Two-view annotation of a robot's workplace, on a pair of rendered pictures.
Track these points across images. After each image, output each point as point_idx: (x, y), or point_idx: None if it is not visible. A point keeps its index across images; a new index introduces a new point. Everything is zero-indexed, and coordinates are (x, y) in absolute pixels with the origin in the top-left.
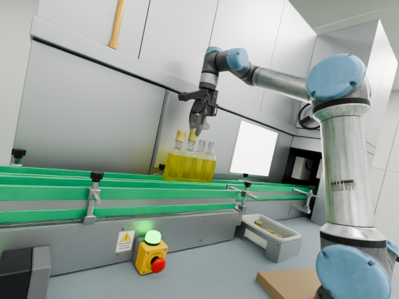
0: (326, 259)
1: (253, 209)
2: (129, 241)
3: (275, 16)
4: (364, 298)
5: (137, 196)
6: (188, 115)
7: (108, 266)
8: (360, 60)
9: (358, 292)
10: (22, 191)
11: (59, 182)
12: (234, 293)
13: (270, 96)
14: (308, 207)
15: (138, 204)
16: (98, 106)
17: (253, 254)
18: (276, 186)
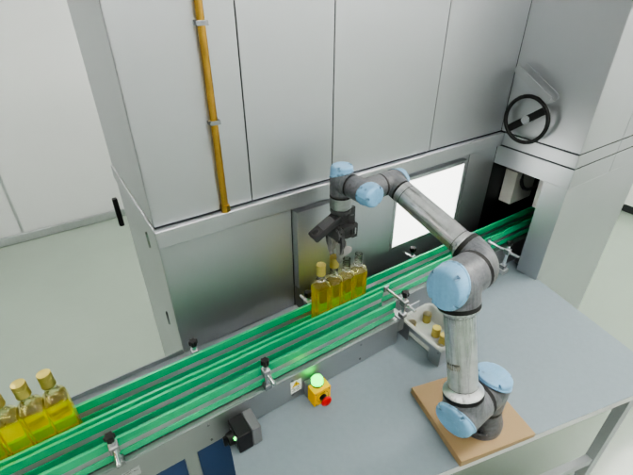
0: (440, 410)
1: (423, 293)
2: (299, 384)
3: None
4: (459, 433)
5: (296, 355)
6: None
7: (288, 402)
8: (462, 287)
9: (456, 430)
10: (224, 388)
11: (235, 363)
12: (389, 410)
13: (446, 118)
14: (505, 267)
15: (298, 359)
16: (229, 264)
17: (415, 359)
18: None
